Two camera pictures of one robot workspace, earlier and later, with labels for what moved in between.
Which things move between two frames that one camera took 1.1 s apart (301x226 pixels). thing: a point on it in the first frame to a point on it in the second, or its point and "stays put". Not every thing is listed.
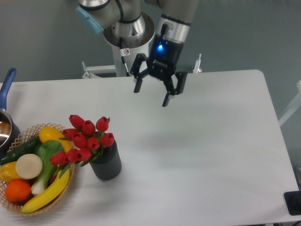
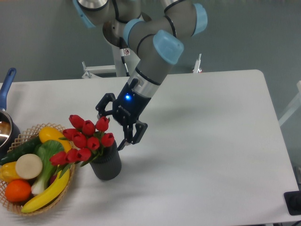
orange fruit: [18, 190] stays put
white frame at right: [295, 106] stays put
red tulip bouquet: [88, 141] stays put
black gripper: [162, 62] to [126, 108]
